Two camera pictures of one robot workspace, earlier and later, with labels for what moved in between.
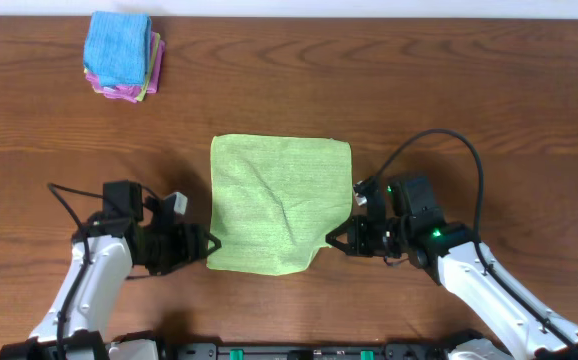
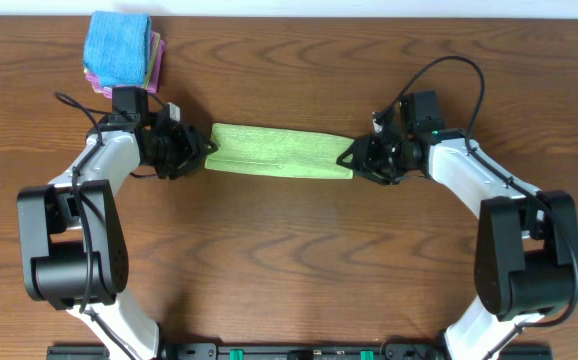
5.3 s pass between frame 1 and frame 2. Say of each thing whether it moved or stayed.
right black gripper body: moved
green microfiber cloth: moved
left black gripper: moved
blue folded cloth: stayed
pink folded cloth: stayed
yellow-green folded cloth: stayed
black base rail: stayed
